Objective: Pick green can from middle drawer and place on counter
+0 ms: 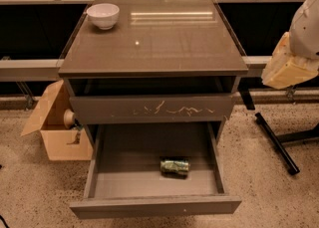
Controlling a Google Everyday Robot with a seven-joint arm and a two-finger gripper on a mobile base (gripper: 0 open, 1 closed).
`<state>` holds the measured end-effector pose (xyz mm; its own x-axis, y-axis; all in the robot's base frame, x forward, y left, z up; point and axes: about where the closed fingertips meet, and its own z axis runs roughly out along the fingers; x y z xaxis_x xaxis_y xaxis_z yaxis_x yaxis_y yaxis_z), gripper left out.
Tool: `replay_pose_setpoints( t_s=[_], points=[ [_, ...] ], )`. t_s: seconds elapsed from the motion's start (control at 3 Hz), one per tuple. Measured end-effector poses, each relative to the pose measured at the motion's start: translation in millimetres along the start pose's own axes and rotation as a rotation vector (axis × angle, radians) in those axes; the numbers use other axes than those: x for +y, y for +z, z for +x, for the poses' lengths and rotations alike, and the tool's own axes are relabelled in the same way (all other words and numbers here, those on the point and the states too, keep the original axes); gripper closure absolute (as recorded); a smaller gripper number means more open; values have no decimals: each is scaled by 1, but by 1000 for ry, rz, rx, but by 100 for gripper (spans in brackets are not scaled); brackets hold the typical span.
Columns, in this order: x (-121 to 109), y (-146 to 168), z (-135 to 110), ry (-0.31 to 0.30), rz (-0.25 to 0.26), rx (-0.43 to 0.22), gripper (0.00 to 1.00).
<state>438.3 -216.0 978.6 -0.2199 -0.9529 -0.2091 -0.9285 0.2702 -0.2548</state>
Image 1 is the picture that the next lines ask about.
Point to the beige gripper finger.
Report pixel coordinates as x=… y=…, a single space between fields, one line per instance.
x=285 y=69

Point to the green soda can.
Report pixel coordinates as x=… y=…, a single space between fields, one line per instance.
x=175 y=166

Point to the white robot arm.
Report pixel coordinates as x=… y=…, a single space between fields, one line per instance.
x=304 y=31

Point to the grey drawer cabinet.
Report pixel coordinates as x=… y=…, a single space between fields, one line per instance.
x=157 y=48

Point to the open grey middle drawer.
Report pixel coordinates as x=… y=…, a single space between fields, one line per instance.
x=125 y=180

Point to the closed grey top drawer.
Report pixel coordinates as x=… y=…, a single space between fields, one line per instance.
x=101 y=110

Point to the black stand base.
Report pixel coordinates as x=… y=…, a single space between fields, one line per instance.
x=278 y=140

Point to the white ceramic bowl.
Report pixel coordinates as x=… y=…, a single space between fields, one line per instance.
x=104 y=16

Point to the beige round object in box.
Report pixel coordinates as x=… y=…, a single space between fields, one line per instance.
x=68 y=118

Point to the cardboard box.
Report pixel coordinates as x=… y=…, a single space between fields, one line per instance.
x=47 y=117

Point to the metal railing frame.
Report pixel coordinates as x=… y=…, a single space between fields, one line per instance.
x=30 y=69

